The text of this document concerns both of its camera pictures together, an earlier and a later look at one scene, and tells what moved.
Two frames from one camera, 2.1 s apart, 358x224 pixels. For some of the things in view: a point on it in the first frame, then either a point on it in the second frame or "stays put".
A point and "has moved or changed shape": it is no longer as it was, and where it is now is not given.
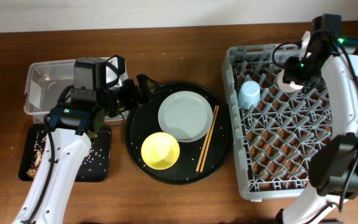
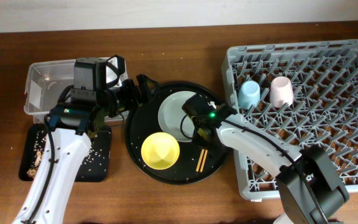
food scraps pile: [38, 149] stays put
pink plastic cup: [288, 88] has moved or changed shape
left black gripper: [136, 91] stays put
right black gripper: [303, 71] to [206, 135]
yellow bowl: [160, 150] stays put
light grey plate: [188, 114] stays put
